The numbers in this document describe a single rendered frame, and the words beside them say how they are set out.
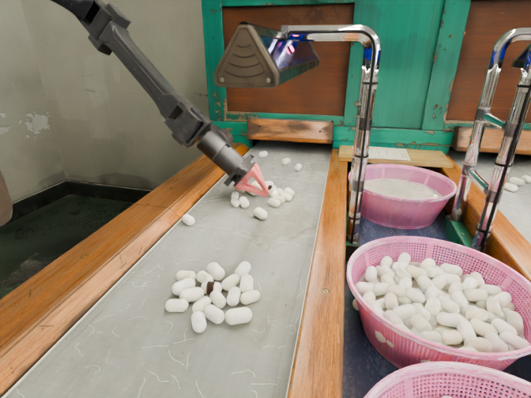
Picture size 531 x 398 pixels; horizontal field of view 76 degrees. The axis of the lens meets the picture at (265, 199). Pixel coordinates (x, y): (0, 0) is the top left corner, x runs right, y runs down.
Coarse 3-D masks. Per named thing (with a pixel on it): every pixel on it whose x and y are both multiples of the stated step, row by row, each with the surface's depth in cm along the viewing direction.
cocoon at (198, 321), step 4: (196, 312) 46; (200, 312) 46; (192, 316) 45; (196, 316) 45; (200, 316) 45; (204, 316) 46; (192, 320) 45; (196, 320) 44; (200, 320) 44; (204, 320) 45; (192, 324) 45; (196, 324) 44; (200, 324) 44; (204, 324) 44; (196, 328) 44; (200, 328) 44; (204, 328) 44
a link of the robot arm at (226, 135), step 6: (192, 108) 78; (198, 114) 77; (204, 114) 81; (204, 120) 78; (210, 120) 80; (204, 126) 78; (210, 126) 84; (216, 126) 88; (198, 132) 79; (204, 132) 82; (222, 132) 85; (228, 132) 88; (174, 138) 80; (192, 138) 79; (198, 138) 82; (228, 138) 86; (180, 144) 80; (186, 144) 80; (192, 144) 81; (228, 144) 86
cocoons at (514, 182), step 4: (524, 176) 95; (528, 176) 94; (512, 180) 94; (516, 180) 93; (520, 180) 92; (524, 180) 95; (528, 180) 94; (508, 184) 89; (512, 184) 89; (516, 184) 93; (520, 184) 92; (524, 184) 92; (504, 188) 90; (508, 188) 89; (512, 188) 88; (516, 188) 88
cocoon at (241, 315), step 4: (236, 308) 46; (240, 308) 46; (244, 308) 46; (248, 308) 46; (228, 312) 45; (232, 312) 45; (236, 312) 45; (240, 312) 45; (244, 312) 45; (248, 312) 46; (224, 316) 46; (228, 316) 45; (232, 316) 45; (236, 316) 45; (240, 316) 45; (244, 316) 45; (248, 316) 45; (228, 320) 45; (232, 320) 45; (236, 320) 45; (240, 320) 45; (244, 320) 45; (248, 320) 46; (232, 324) 45; (236, 324) 46
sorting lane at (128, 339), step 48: (192, 240) 66; (240, 240) 66; (288, 240) 66; (144, 288) 53; (288, 288) 53; (96, 336) 44; (144, 336) 44; (192, 336) 44; (240, 336) 44; (288, 336) 44; (48, 384) 38; (96, 384) 38; (144, 384) 38; (192, 384) 38; (240, 384) 38; (288, 384) 38
